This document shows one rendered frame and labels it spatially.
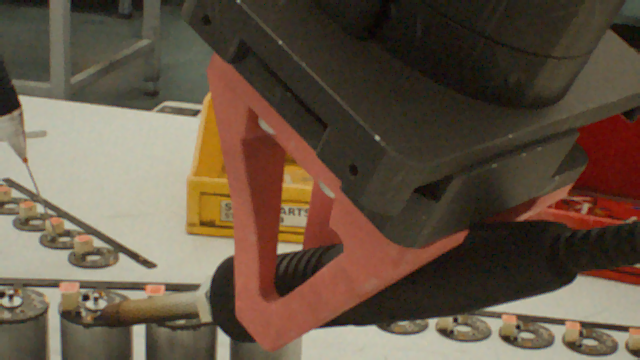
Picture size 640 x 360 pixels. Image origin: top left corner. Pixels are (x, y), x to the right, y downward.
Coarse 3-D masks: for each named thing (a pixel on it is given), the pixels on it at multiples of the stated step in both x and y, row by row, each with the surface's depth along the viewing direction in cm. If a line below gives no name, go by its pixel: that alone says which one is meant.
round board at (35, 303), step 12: (0, 288) 39; (12, 288) 39; (24, 288) 39; (24, 300) 38; (36, 300) 38; (48, 300) 39; (0, 312) 37; (12, 312) 38; (24, 312) 38; (36, 312) 38
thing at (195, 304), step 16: (208, 288) 32; (112, 304) 36; (128, 304) 36; (144, 304) 35; (160, 304) 34; (176, 304) 34; (192, 304) 33; (208, 304) 32; (112, 320) 36; (128, 320) 36; (144, 320) 35; (160, 320) 35; (176, 320) 34; (208, 320) 32
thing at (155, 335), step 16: (144, 336) 39; (160, 336) 38; (176, 336) 38; (192, 336) 38; (208, 336) 38; (144, 352) 39; (160, 352) 38; (176, 352) 38; (192, 352) 38; (208, 352) 38
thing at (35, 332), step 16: (16, 304) 38; (32, 320) 37; (48, 320) 38; (0, 336) 37; (16, 336) 37; (32, 336) 38; (48, 336) 39; (0, 352) 37; (16, 352) 37; (32, 352) 38; (48, 352) 39
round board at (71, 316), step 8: (80, 296) 39; (88, 296) 39; (104, 296) 39; (112, 296) 39; (120, 296) 39; (80, 304) 38; (64, 312) 38; (72, 312) 38; (80, 312) 38; (88, 312) 38; (96, 312) 38; (72, 320) 37; (80, 320) 37; (88, 320) 37
